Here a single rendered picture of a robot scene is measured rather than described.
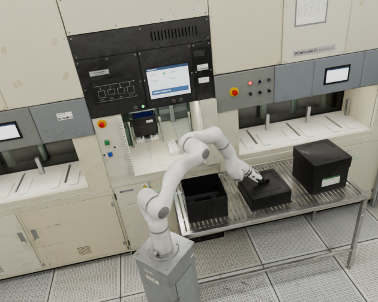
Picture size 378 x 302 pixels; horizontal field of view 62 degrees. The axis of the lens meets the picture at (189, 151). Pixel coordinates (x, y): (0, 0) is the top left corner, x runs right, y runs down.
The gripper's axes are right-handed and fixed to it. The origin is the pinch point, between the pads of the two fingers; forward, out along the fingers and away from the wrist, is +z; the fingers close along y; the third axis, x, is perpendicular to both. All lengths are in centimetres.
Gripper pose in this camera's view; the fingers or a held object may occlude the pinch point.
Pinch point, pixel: (262, 180)
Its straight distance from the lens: 230.0
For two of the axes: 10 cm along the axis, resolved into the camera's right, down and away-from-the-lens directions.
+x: -6.1, 7.5, 2.7
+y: -2.2, -4.8, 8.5
